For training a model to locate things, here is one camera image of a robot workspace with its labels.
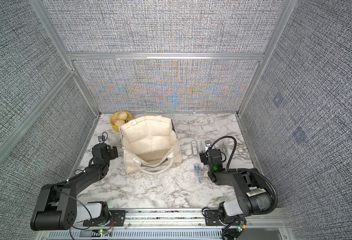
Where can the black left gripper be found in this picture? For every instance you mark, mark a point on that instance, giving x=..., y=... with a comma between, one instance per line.
x=113, y=152

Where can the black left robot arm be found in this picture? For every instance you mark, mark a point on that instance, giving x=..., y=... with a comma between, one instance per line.
x=56, y=207

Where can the clear compass case green label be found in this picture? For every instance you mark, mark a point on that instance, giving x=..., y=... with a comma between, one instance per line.
x=224, y=148

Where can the clear compass case blue parts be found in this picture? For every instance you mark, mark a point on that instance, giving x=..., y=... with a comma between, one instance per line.
x=199, y=173

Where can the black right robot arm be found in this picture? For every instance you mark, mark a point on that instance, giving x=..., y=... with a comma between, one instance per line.
x=254, y=194

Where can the front white steamed bun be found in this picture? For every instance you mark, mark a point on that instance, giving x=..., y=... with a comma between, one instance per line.
x=119, y=122

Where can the rear white steamed bun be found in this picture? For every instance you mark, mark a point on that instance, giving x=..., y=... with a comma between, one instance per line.
x=122, y=115

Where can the white steamed bun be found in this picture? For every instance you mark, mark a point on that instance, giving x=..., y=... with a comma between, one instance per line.
x=122, y=115
x=119, y=122

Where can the clear compass case second row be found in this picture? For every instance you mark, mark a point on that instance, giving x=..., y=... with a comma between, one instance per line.
x=206, y=171

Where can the cream canvas tote bag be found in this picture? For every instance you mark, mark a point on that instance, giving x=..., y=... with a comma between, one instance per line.
x=150, y=145

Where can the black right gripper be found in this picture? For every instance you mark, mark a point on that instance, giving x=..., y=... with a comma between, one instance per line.
x=203, y=157

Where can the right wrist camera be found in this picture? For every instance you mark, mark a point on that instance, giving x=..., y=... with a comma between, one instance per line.
x=215, y=160

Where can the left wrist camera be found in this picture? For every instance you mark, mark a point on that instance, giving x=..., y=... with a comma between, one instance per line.
x=100, y=152

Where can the clear compass case white label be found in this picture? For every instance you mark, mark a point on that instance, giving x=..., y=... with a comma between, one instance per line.
x=208, y=143

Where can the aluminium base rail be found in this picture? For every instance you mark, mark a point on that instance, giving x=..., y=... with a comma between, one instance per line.
x=178, y=224

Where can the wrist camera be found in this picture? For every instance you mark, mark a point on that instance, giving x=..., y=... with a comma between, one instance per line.
x=215, y=160
x=100, y=152

